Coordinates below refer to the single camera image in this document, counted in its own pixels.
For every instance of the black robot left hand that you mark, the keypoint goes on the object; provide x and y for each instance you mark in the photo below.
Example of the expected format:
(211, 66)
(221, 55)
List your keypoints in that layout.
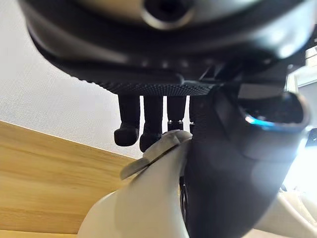
(153, 62)

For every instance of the robot silver leg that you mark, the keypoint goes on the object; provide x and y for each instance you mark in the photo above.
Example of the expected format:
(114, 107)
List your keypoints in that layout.
(301, 218)
(138, 203)

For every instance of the robot silver right leg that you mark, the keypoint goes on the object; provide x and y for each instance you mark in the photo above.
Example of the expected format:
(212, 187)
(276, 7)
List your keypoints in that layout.
(301, 218)

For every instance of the robot silver left leg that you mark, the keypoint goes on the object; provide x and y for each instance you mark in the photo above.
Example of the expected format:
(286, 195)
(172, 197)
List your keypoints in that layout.
(138, 203)

